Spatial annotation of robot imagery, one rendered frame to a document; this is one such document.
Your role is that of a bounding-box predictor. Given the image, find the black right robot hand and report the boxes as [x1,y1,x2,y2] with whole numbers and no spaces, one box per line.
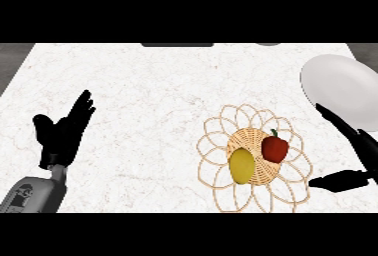
[307,102,378,194]

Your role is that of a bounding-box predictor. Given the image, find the white round plate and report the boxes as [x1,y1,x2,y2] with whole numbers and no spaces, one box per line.
[298,54,378,132]

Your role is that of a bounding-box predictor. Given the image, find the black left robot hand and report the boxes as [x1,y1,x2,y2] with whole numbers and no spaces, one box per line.
[31,89,97,170]

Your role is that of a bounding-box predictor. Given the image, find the red bell pepper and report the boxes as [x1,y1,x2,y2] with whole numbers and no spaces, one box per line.
[259,128,290,164]

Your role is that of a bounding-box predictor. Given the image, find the woven wicker flower placemat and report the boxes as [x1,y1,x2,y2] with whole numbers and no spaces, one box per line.
[196,103,314,214]

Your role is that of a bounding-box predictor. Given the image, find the yellow mango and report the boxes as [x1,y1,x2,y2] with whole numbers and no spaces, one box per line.
[227,147,256,185]

